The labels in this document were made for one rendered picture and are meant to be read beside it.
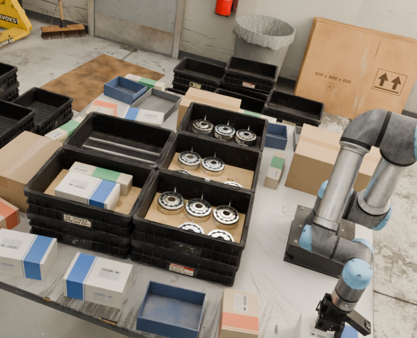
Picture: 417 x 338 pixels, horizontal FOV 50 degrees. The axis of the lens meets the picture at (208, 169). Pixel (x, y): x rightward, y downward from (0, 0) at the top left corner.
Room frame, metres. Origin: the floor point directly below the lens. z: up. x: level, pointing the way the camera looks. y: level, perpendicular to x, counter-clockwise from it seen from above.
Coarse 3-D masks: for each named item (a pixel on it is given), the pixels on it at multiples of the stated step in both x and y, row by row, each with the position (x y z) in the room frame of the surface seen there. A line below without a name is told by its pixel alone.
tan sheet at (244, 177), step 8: (176, 160) 1.60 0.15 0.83; (168, 168) 1.53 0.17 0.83; (176, 168) 1.54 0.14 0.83; (224, 168) 1.61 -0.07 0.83; (232, 168) 1.62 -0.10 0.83; (240, 168) 1.63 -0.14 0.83; (200, 176) 1.52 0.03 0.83; (208, 176) 1.53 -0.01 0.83; (216, 176) 1.54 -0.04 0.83; (224, 176) 1.55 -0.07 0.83; (232, 176) 1.56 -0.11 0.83; (240, 176) 1.57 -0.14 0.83; (248, 176) 1.58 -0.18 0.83; (240, 184) 1.52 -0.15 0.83; (248, 184) 1.53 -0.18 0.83
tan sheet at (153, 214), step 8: (184, 200) 1.35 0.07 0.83; (152, 208) 1.27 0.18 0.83; (184, 208) 1.30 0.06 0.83; (152, 216) 1.22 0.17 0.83; (160, 216) 1.23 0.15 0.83; (168, 216) 1.24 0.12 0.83; (176, 216) 1.25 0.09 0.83; (184, 216) 1.26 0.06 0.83; (240, 216) 1.32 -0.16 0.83; (168, 224) 1.20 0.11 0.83; (176, 224) 1.21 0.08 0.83; (200, 224) 1.23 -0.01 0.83; (208, 224) 1.24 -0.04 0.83; (240, 224) 1.27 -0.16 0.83; (208, 232) 1.20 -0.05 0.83; (232, 232) 1.22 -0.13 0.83; (240, 232) 1.23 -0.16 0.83
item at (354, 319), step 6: (354, 312) 0.88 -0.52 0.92; (342, 318) 0.85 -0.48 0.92; (348, 318) 0.85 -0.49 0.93; (354, 318) 0.86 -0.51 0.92; (360, 318) 0.87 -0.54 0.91; (354, 324) 0.85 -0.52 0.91; (360, 324) 0.85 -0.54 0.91; (366, 324) 0.86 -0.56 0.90; (360, 330) 0.85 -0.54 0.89; (366, 330) 0.85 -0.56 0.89
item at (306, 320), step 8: (304, 320) 0.92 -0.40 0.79; (312, 320) 0.92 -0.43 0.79; (296, 328) 0.92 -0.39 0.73; (304, 328) 0.89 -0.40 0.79; (312, 328) 0.89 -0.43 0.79; (344, 328) 0.92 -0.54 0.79; (352, 328) 0.92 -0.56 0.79; (296, 336) 0.89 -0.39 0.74; (304, 336) 0.86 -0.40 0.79; (312, 336) 0.86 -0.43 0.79; (320, 336) 0.87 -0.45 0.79; (344, 336) 0.89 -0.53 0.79; (352, 336) 0.89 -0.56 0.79; (360, 336) 0.90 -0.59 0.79
